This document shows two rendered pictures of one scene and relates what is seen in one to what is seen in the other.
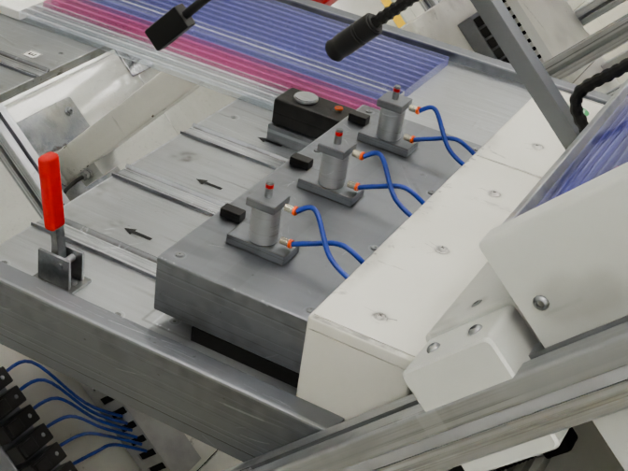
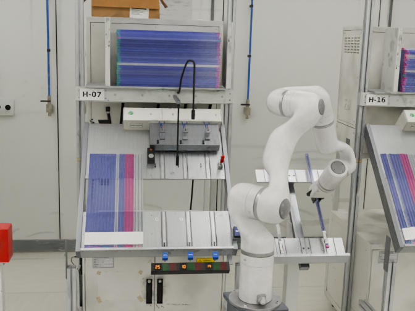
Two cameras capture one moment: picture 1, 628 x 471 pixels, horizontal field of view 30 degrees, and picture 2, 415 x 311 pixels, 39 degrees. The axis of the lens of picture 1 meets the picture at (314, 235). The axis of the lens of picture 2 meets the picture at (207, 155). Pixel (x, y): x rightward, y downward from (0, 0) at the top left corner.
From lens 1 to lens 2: 293 cm
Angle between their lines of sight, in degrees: 83
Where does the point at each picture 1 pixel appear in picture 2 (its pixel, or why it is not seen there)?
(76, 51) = (148, 213)
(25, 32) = (147, 227)
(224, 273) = (216, 136)
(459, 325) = (225, 98)
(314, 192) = (187, 137)
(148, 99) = not seen: outside the picture
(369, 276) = (208, 119)
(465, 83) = (97, 149)
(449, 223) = (186, 116)
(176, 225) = (194, 162)
